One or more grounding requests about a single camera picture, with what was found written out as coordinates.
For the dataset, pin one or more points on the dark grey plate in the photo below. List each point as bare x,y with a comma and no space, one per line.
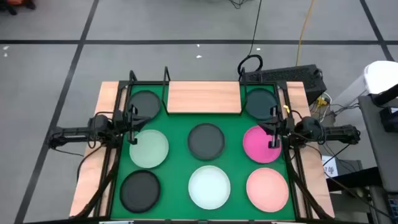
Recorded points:
206,141
146,101

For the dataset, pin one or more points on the magenta plate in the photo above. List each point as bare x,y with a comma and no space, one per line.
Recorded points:
256,146

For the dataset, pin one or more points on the green table mat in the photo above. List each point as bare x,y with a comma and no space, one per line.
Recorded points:
177,161

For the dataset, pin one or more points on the grey side table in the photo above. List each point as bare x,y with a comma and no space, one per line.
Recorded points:
377,149

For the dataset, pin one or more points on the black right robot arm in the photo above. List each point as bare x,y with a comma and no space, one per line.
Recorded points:
339,134

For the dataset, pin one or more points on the black low bench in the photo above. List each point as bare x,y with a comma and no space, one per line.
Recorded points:
354,180

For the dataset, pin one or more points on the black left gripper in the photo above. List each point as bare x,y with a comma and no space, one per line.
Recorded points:
133,137

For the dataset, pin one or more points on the light green plate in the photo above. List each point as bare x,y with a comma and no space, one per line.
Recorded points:
150,151

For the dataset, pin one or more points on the black plate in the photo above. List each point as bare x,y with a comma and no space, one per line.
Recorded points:
140,191

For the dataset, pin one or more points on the white paper sign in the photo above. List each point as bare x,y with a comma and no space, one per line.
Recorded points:
329,166

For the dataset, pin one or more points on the orange black object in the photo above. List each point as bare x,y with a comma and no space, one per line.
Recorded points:
15,2

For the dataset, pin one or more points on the white plate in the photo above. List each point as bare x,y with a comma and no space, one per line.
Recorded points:
209,187

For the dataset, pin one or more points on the yellow tape tag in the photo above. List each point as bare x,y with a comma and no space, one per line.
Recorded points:
286,108

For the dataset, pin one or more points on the white appliance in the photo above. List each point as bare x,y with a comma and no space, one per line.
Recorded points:
381,76

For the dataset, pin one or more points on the dark teal plate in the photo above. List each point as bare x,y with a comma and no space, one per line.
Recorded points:
259,101

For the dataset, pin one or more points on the yellow plug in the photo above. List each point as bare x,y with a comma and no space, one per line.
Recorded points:
321,101

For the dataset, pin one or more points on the salmon pink plate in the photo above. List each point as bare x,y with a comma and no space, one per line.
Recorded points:
267,189

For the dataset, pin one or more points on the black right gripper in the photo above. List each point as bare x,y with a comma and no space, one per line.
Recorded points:
275,138

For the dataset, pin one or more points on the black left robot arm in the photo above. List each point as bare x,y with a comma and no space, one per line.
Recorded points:
74,133

